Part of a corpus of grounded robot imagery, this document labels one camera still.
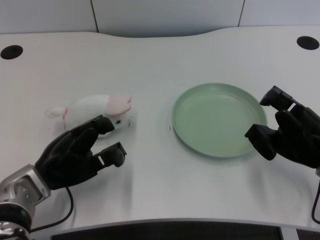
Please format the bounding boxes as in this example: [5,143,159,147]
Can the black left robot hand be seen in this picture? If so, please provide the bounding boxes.
[34,114,128,191]

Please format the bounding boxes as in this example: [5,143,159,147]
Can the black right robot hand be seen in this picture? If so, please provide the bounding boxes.
[244,85,320,176]

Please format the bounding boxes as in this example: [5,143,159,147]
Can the white rabbit doll pink ears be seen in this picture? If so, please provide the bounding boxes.
[44,93,133,131]

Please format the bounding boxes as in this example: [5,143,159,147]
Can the green round plate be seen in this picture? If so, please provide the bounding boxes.
[171,82,268,158]

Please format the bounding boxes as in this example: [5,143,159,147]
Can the black textured robot chest panel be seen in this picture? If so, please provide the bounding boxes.
[51,221,286,240]

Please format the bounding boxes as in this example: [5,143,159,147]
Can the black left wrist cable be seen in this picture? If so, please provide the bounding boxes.
[29,186,75,232]

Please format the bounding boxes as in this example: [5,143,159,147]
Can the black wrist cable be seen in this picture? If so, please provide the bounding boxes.
[311,174,320,222]
[29,186,75,232]

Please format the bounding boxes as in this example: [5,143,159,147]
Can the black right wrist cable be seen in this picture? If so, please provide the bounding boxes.
[311,174,320,222]

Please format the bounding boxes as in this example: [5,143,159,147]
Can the black table cable grommet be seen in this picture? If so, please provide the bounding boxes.
[0,44,24,60]
[296,35,320,50]

